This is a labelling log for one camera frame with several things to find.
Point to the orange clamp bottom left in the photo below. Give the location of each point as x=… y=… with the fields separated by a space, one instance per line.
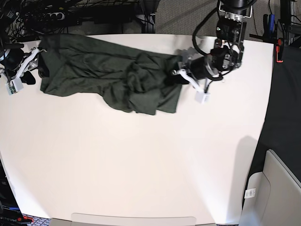
x=25 y=220

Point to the blue handled clamp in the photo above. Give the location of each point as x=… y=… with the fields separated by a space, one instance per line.
x=268 y=25

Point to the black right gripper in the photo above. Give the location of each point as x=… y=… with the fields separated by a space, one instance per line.
x=15 y=59

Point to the orange black clamp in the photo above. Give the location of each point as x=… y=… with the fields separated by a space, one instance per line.
x=279 y=50

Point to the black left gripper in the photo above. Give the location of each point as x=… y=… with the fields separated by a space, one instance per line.
x=195 y=69

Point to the dark green long-sleeve shirt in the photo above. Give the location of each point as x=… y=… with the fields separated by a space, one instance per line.
x=128 y=79

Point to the black flat electronics box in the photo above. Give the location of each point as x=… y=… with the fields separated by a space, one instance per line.
x=112 y=19

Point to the grey metal table leg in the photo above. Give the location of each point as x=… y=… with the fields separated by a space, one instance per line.
x=146 y=15

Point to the beige plastic bin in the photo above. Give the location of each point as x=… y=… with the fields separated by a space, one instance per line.
x=278 y=196

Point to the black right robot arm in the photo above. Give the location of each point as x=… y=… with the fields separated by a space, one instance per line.
x=17 y=64

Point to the black printed box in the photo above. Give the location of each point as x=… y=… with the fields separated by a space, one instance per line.
x=10 y=214

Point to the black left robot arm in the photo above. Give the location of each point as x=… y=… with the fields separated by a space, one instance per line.
x=227 y=53

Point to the white barcode label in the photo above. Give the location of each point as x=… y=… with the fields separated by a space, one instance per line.
x=250 y=193

